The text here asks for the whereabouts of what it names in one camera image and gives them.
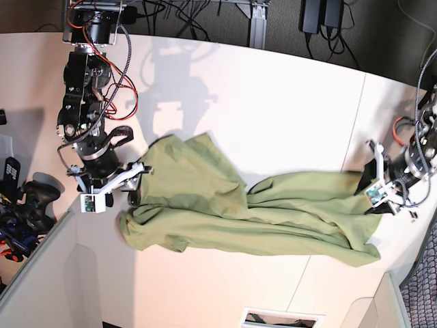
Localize green t-shirt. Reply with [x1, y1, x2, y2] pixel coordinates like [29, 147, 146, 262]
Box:
[119, 133, 381, 267]

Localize grey partition panel left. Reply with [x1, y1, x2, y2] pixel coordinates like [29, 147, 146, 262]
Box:
[1, 213, 102, 327]

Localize black power adapter left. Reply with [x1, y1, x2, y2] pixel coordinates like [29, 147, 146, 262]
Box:
[298, 0, 322, 34]

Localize grey partition panel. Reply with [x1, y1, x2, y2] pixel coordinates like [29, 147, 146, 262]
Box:
[1, 213, 102, 327]
[341, 271, 410, 328]

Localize black remote control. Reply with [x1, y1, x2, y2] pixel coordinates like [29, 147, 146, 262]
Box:
[1, 156, 20, 202]

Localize blue orange clamp tools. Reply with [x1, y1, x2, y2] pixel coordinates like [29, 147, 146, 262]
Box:
[1, 195, 43, 262]

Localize black power adapter right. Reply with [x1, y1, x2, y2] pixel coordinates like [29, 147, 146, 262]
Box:
[323, 0, 344, 29]

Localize white cable grommet tray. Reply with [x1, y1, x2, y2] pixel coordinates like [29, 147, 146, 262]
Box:
[239, 307, 325, 328]

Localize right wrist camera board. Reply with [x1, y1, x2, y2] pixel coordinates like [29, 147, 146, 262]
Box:
[80, 193, 96, 213]

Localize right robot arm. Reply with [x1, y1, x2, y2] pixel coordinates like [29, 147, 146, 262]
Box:
[57, 1, 150, 213]

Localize white paper sheet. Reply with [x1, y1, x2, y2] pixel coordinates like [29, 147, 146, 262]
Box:
[0, 135, 14, 158]

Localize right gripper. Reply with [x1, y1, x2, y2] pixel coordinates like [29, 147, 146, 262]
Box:
[68, 147, 152, 214]

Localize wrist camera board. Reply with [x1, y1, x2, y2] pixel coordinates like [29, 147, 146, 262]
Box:
[364, 182, 388, 208]
[80, 193, 96, 213]

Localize black game controller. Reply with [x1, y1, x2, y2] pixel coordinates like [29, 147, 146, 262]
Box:
[21, 180, 61, 234]

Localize aluminium frame post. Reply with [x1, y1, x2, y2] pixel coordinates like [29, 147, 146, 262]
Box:
[234, 1, 271, 50]

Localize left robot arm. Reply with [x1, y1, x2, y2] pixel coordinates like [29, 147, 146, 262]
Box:
[354, 51, 436, 215]

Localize black power adapter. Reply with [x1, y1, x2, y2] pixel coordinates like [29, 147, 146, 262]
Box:
[298, 0, 322, 34]
[323, 0, 344, 29]

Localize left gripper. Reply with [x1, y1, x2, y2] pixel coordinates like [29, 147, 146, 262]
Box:
[354, 140, 430, 215]

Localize grey partition panel right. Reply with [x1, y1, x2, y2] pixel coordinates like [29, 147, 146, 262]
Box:
[341, 271, 410, 328]

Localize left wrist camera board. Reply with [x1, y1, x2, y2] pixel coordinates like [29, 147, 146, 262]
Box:
[364, 182, 388, 208]

